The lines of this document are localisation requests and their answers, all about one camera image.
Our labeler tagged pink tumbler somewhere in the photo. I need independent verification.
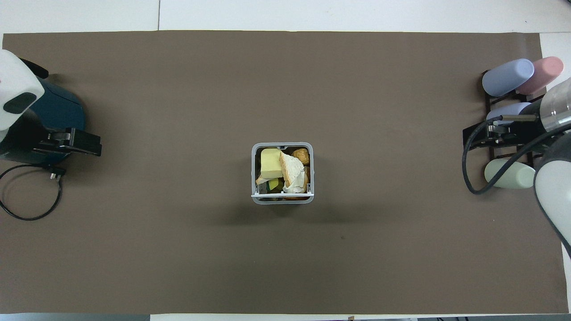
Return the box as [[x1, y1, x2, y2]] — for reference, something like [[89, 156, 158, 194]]
[[515, 56, 565, 95]]

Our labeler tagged dark blue kettle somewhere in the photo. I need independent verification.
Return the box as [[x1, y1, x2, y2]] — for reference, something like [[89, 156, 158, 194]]
[[0, 58, 87, 165]]

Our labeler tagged lavender tumbler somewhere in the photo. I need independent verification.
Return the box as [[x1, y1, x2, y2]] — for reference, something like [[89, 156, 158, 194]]
[[485, 102, 533, 127], [482, 58, 535, 98]]

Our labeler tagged yellow butter block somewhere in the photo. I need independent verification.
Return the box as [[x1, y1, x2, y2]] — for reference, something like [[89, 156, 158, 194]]
[[261, 148, 283, 179]]

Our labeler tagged white cheese wedge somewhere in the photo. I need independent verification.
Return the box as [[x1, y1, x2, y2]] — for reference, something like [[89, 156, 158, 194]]
[[278, 152, 306, 188]]

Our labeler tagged pale green tumbler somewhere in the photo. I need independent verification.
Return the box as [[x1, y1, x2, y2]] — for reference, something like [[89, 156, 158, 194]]
[[484, 159, 536, 189]]

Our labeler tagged grey trash can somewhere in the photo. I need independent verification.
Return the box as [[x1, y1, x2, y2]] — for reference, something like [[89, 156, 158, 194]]
[[251, 142, 314, 205]]

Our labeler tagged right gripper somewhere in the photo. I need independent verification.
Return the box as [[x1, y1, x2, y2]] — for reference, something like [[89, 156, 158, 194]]
[[502, 99, 547, 146]]

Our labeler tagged black cup rack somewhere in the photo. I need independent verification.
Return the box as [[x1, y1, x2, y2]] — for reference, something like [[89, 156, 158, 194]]
[[481, 69, 552, 180]]

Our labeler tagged black cable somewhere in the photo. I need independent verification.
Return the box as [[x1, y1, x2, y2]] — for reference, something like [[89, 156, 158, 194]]
[[0, 163, 67, 222], [462, 114, 571, 195]]

